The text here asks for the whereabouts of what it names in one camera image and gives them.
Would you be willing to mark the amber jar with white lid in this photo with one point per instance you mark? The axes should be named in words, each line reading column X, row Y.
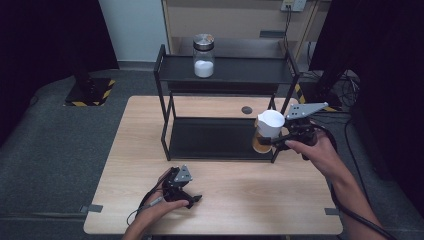
column 271, row 121

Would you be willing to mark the grey tape piece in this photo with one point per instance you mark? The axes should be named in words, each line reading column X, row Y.
column 91, row 208
column 332, row 211

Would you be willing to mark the person's right hand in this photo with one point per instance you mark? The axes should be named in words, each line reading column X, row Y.
column 321, row 156

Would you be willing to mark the black curtain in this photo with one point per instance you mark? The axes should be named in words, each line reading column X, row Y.
column 40, row 50
column 386, row 66

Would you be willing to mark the round dark table grommet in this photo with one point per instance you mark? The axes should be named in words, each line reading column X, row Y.
column 246, row 110

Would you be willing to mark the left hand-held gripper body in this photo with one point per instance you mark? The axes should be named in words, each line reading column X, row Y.
column 181, row 175

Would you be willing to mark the wooden cabinet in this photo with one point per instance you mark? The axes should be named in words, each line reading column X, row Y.
column 240, row 20

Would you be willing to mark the white wall outlet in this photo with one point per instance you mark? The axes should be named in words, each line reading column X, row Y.
column 293, row 5

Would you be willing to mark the person's left hand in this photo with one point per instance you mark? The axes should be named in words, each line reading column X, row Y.
column 153, row 211

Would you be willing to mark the black stand with striped base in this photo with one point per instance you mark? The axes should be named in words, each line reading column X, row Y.
column 87, row 93
column 316, row 95

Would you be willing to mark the black two-tier metal rack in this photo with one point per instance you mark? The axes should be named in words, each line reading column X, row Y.
column 233, row 70

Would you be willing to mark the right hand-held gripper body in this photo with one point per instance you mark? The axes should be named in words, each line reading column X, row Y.
column 301, row 130

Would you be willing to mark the glass jar with silver lid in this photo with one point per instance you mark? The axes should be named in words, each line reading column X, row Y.
column 203, row 68

